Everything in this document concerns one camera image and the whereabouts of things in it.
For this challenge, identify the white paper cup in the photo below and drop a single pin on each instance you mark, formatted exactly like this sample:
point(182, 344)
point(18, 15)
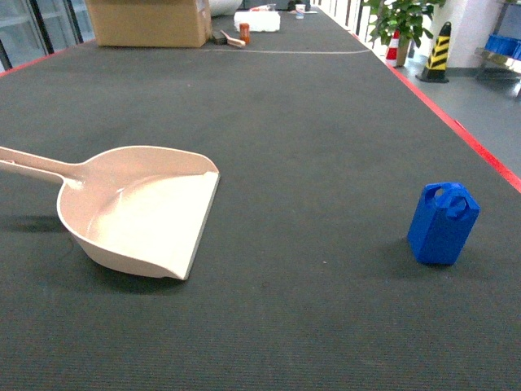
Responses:
point(300, 10)

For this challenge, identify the steel roller shelf rack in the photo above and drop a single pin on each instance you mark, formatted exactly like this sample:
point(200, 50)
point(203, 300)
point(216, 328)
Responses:
point(500, 56)

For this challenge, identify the red white traffic cone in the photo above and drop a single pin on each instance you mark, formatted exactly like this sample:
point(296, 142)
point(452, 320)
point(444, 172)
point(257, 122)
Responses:
point(392, 50)

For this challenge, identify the beige plastic dustpan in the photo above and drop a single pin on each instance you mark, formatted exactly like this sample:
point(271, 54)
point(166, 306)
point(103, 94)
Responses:
point(140, 210)

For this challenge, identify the large cardboard box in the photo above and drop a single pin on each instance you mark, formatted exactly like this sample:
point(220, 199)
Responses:
point(154, 23)

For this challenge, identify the blue plastic block part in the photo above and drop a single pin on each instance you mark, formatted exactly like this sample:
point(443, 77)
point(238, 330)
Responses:
point(444, 217)

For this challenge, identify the white foam box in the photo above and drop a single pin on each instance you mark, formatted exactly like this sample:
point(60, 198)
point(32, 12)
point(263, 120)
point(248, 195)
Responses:
point(258, 21)

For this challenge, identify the yellow black traffic cone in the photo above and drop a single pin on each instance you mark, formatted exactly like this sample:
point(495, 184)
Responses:
point(434, 70)

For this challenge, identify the green potted plant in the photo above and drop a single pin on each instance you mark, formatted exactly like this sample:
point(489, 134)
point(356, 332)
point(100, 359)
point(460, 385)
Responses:
point(405, 16)

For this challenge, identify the wooden handled brush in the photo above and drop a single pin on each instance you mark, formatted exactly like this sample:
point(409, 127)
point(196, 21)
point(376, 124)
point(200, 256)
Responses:
point(219, 37)

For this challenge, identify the blue plastic bin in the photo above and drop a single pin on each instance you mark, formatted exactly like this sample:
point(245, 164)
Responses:
point(502, 45)

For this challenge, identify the orange bottle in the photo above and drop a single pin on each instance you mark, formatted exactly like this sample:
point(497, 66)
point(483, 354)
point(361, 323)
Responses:
point(244, 33)

